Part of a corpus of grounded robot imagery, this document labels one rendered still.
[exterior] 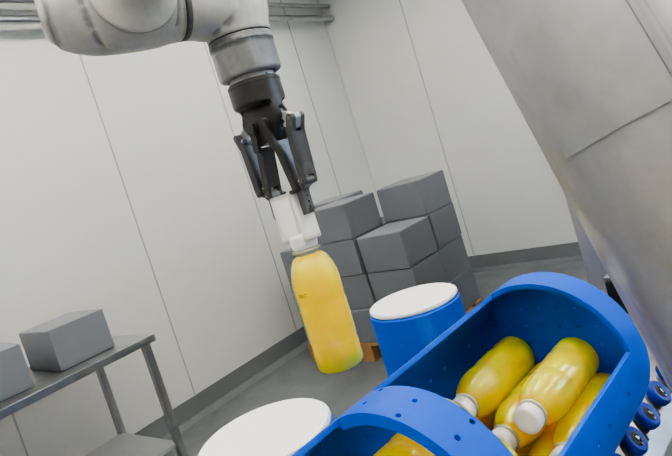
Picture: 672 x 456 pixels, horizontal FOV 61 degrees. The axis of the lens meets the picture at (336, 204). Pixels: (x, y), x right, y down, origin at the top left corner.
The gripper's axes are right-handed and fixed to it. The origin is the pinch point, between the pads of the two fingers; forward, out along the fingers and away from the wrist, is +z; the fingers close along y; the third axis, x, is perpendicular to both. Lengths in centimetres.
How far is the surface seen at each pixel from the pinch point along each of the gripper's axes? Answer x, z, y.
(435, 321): -73, 46, 38
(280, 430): -9, 42, 33
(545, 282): -30.6, 22.4, -18.6
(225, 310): -194, 84, 334
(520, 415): -10.7, 34.2, -20.0
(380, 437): -1.5, 34.4, -1.9
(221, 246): -210, 35, 335
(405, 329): -67, 46, 45
